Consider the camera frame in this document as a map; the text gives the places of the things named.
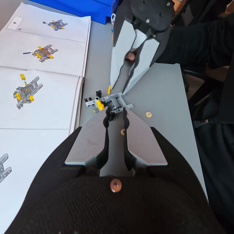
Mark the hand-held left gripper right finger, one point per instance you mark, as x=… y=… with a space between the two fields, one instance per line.
x=144 y=142

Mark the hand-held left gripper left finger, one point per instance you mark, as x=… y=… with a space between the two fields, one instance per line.
x=87 y=142

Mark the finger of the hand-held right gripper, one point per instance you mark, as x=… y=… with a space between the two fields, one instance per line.
x=118 y=54
x=144 y=60

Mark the tan lego bevel gear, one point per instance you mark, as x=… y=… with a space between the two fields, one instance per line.
x=149 y=114
x=122 y=132

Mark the grey lego frame assembly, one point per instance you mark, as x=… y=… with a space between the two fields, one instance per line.
x=91 y=103

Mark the white lego instruction booklet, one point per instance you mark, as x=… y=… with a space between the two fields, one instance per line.
x=45 y=109

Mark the person's right hand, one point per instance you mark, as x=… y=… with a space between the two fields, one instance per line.
x=130 y=56

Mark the black chair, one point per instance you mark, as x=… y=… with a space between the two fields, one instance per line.
x=188 y=72

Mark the blue plastic bin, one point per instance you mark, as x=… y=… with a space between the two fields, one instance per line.
x=82 y=7

